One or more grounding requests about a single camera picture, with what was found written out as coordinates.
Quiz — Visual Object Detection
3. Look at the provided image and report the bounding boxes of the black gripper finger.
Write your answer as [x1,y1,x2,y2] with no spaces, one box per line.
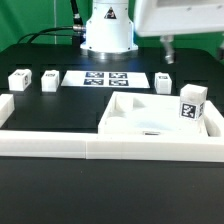
[160,35,175,64]
[217,40,224,60]

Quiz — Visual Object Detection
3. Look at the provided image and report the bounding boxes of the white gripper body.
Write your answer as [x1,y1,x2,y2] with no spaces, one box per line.
[134,0,224,37]

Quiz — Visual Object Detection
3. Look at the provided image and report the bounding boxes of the white square table top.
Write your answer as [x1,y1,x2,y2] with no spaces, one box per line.
[98,92,208,136]

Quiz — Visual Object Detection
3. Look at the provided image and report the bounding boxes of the white sheet with AprilTags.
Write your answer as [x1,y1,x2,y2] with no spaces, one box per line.
[61,70,150,88]

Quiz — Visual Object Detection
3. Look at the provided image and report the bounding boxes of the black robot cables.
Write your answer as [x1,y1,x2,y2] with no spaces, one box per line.
[17,0,88,45]

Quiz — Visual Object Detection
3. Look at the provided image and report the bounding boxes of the white U-shaped fence wall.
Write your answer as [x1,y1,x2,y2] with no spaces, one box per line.
[0,94,224,162]

